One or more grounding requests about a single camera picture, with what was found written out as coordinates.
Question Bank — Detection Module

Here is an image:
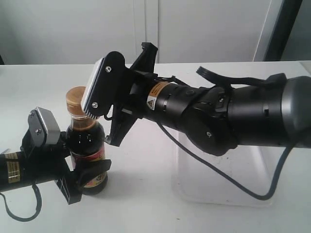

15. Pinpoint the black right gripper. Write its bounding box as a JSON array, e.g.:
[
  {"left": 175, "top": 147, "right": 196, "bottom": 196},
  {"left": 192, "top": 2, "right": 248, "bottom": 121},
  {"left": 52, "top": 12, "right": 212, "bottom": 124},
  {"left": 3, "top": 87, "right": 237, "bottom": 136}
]
[{"left": 81, "top": 42, "right": 158, "bottom": 147}]

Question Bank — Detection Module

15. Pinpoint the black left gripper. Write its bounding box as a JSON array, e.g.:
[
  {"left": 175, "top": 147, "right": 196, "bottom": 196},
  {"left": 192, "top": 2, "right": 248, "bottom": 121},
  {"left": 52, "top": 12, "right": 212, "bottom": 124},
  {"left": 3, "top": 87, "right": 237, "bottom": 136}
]
[{"left": 20, "top": 107, "right": 111, "bottom": 204}]

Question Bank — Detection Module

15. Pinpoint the dark soy sauce bottle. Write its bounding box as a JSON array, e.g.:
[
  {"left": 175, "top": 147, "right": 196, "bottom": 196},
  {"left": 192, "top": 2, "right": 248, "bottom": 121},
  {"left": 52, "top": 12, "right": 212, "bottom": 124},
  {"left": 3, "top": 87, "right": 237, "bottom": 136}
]
[{"left": 65, "top": 86, "right": 109, "bottom": 195}]

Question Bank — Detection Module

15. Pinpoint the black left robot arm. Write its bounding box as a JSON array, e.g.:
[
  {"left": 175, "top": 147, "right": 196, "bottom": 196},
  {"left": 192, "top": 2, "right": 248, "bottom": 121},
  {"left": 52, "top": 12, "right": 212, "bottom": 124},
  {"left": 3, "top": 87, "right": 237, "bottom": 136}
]
[{"left": 0, "top": 107, "right": 111, "bottom": 204}]

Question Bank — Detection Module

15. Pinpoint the white cabinet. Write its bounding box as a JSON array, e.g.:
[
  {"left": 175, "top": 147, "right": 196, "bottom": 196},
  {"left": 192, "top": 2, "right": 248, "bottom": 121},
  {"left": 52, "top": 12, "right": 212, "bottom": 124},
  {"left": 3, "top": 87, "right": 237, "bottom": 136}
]
[{"left": 0, "top": 0, "right": 282, "bottom": 65}]

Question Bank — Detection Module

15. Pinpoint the white rectangular plastic tray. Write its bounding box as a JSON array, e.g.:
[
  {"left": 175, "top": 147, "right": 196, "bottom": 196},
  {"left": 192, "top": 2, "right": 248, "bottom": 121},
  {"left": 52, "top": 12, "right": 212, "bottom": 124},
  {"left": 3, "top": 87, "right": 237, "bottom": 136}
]
[{"left": 172, "top": 133, "right": 284, "bottom": 207}]

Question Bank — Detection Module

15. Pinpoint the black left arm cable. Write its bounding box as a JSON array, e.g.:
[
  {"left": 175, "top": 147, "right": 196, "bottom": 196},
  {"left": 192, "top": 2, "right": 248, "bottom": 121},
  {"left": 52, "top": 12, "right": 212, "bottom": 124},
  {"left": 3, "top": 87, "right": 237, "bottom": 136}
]
[{"left": 0, "top": 184, "right": 42, "bottom": 222}]

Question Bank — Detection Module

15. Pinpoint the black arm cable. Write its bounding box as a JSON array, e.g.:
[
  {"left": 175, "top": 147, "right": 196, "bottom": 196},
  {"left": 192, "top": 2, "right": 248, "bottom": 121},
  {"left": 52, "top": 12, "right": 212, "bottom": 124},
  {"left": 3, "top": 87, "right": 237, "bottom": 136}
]
[
  {"left": 157, "top": 121, "right": 302, "bottom": 201},
  {"left": 0, "top": 184, "right": 42, "bottom": 222}
]

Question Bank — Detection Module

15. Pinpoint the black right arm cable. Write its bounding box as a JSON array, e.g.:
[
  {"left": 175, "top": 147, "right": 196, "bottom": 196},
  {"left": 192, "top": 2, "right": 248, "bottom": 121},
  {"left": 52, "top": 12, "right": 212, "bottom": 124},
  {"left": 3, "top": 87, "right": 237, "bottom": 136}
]
[{"left": 157, "top": 121, "right": 302, "bottom": 201}]

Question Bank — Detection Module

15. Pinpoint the dark vertical post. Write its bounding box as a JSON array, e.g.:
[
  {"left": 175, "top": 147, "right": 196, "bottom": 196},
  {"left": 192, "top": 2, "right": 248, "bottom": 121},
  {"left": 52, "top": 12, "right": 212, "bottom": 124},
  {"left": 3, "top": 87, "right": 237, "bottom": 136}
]
[{"left": 263, "top": 0, "right": 303, "bottom": 62}]

